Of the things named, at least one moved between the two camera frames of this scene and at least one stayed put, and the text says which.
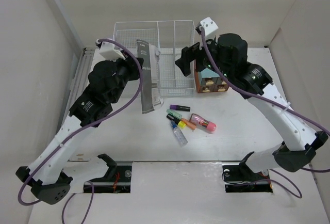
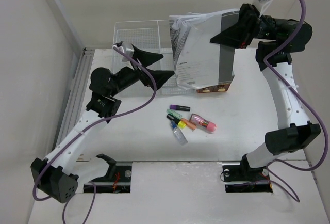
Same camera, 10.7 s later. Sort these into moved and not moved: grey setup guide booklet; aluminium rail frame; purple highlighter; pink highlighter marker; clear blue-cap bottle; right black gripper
Moved: grey setup guide booklet; right black gripper
Not moved: aluminium rail frame; pink highlighter marker; clear blue-cap bottle; purple highlighter
